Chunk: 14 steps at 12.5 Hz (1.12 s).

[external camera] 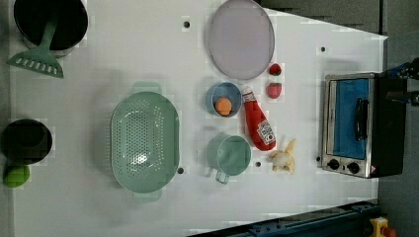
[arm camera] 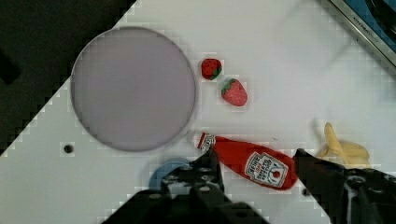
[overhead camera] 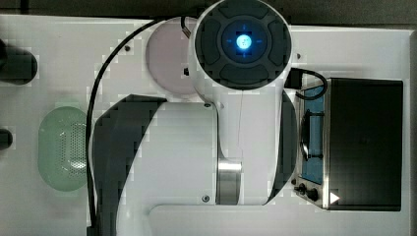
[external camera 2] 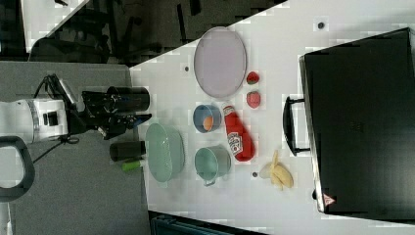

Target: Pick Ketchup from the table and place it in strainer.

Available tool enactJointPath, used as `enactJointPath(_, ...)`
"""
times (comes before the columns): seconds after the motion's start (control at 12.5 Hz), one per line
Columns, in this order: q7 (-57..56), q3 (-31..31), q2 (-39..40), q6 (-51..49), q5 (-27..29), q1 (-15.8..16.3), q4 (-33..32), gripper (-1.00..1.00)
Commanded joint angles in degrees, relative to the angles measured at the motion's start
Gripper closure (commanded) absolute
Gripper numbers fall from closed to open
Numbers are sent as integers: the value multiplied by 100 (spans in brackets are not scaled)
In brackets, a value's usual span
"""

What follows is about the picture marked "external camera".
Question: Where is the red ketchup bottle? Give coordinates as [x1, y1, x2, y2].
[241, 86, 276, 151]

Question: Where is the green perforated strainer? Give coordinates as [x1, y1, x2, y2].
[111, 82, 180, 203]

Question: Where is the orange fruit in bowl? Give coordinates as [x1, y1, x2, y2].
[214, 97, 232, 117]

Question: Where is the blue bowl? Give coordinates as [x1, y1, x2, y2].
[206, 82, 242, 118]

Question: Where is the green mug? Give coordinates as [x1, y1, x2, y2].
[207, 133, 252, 185]

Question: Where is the pink strawberry toy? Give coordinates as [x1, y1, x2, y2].
[267, 83, 283, 99]

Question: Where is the peeled banana toy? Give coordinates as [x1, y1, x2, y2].
[269, 139, 296, 174]

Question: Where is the dark red strawberry toy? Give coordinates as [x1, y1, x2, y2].
[269, 63, 282, 76]

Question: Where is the grey round plate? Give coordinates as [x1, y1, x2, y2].
[208, 0, 275, 80]

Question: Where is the black silver toaster oven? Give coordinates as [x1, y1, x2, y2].
[321, 73, 407, 179]

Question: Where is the green slotted spatula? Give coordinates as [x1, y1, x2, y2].
[7, 13, 64, 79]

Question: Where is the yellow red clamp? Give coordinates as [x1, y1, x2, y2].
[370, 217, 397, 237]

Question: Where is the lime green object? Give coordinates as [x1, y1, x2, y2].
[3, 165, 30, 188]

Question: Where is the large black utensil pot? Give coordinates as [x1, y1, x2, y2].
[13, 0, 89, 57]

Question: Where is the blue frame rail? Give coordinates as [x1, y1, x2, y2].
[189, 201, 380, 237]

